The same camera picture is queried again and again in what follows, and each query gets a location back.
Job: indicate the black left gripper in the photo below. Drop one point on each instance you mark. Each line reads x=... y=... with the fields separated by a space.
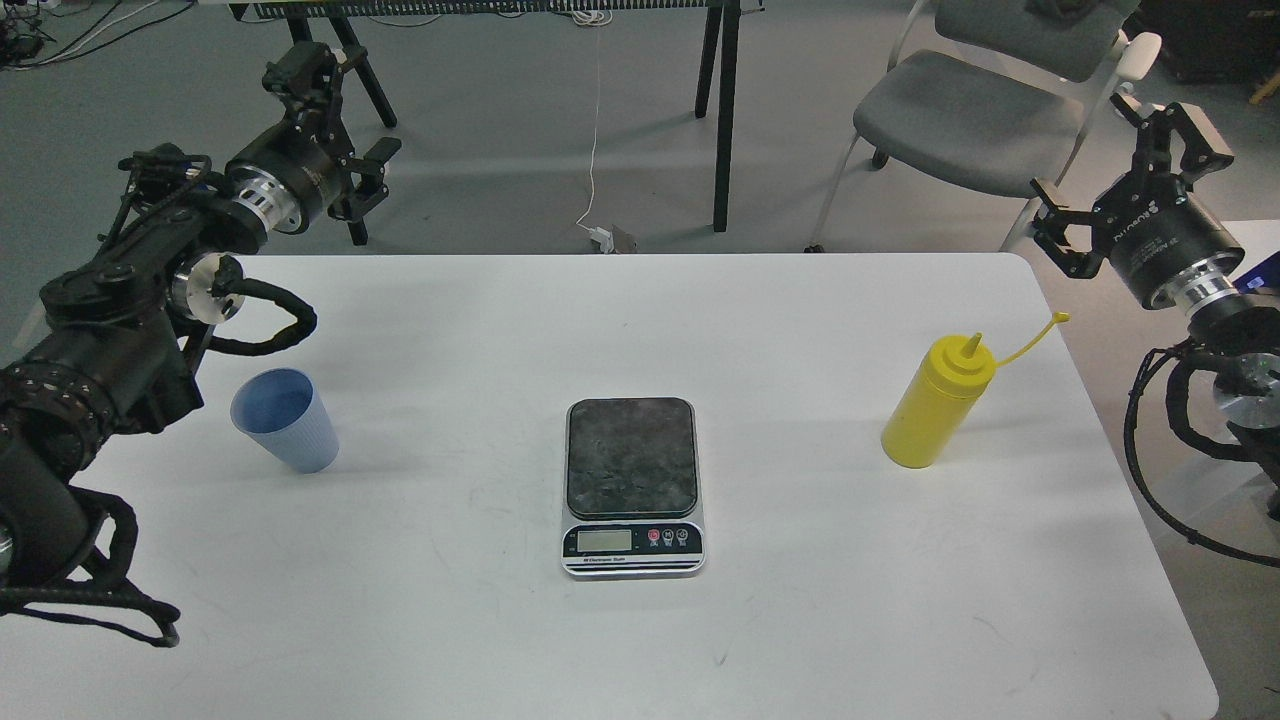
x=303 y=168

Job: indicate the yellow squeeze bottle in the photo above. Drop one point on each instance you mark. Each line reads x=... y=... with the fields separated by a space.
x=953 y=374

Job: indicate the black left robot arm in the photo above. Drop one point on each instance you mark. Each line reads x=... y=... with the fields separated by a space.
x=129 y=329

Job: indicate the blue ribbed plastic cup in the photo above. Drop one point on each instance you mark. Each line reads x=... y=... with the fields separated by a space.
x=282 y=411

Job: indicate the digital kitchen scale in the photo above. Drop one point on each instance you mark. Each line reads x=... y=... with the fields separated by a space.
x=631 y=490

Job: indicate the grey office chair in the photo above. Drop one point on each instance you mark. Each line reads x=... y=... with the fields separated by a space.
x=988 y=132

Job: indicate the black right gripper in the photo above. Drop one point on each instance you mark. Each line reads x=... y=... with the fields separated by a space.
x=1168 y=249

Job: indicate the white side table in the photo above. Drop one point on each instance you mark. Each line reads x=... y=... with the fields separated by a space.
x=1258 y=240

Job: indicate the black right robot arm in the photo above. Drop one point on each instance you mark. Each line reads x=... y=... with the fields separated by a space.
x=1221 y=391

